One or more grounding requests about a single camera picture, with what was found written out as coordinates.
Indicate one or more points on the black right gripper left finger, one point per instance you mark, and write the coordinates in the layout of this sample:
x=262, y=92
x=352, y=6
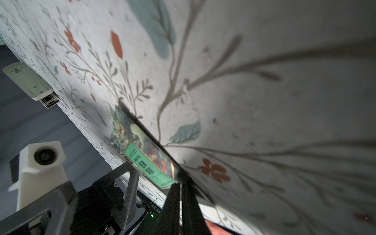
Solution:
x=168, y=221

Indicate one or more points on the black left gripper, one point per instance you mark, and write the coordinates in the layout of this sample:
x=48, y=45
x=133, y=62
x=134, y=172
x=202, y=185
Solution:
x=108, y=207

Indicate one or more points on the red tea bag left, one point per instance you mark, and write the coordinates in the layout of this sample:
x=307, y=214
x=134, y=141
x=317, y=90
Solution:
x=215, y=229

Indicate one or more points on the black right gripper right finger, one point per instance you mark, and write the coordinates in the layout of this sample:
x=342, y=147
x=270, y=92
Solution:
x=193, y=222

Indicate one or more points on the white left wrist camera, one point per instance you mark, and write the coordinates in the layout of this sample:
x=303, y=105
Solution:
x=40, y=170

